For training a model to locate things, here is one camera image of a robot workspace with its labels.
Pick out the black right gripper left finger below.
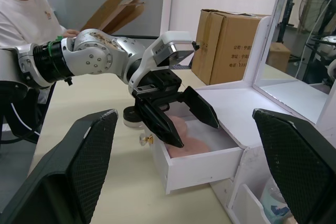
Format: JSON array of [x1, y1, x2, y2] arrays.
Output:
[[0, 108, 118, 224]]

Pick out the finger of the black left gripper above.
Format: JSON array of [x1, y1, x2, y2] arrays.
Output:
[[135, 98, 185, 148], [178, 87, 220, 130]]

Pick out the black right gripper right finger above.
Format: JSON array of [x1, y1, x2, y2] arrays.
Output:
[[252, 108, 336, 224]]

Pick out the pink makeup sponge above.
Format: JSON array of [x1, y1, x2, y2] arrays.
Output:
[[167, 115, 190, 143], [167, 137, 211, 158]]

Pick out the white drawer with crystal knob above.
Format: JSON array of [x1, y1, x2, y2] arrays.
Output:
[[139, 113, 249, 196]]

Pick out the white makeup organizer with mirror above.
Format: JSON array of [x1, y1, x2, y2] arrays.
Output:
[[194, 0, 336, 224]]

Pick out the person's bare hand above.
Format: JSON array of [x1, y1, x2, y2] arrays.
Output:
[[62, 29, 79, 38]]

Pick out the black round compact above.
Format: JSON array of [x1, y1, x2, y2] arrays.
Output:
[[123, 105, 144, 128]]

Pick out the clear bottle with teal label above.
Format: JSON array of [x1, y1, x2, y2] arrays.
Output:
[[259, 176, 292, 224]]

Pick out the brown cardboard box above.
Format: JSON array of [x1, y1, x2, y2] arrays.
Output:
[[191, 8, 271, 86]]

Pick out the flat folded cardboard sheets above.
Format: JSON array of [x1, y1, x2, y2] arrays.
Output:
[[78, 0, 145, 35]]

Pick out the person in white shirt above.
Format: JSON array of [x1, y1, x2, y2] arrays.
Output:
[[0, 0, 79, 104]]

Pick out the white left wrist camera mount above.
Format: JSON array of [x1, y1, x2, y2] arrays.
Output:
[[128, 31, 200, 96]]

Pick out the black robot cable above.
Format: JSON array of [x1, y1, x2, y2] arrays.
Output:
[[0, 100, 43, 145]]

